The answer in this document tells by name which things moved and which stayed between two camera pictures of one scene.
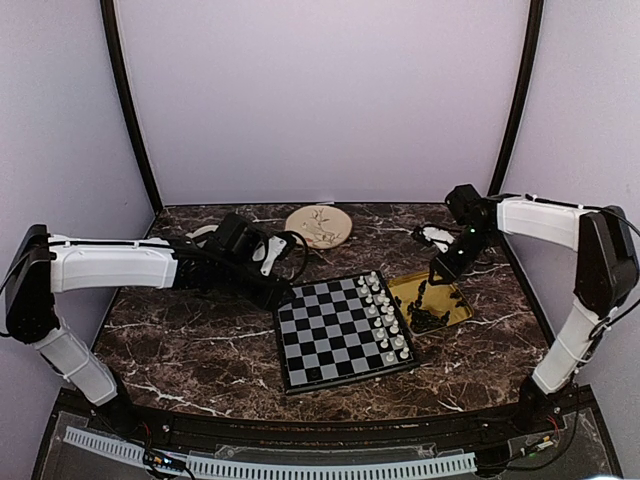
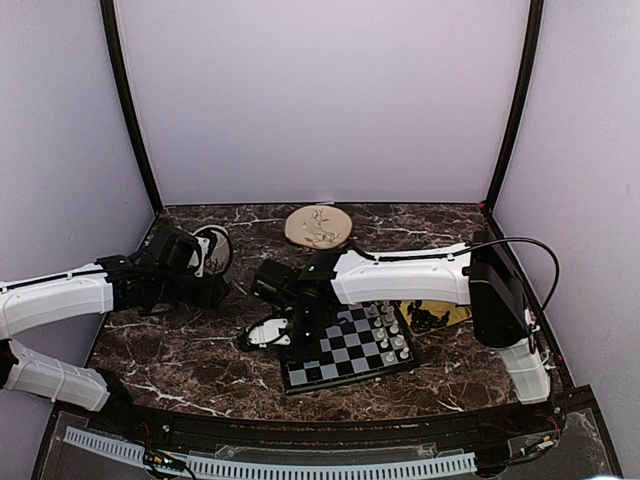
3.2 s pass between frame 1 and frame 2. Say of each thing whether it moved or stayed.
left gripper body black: moved
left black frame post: stayed
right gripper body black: moved
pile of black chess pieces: stayed
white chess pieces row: stayed
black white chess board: stayed
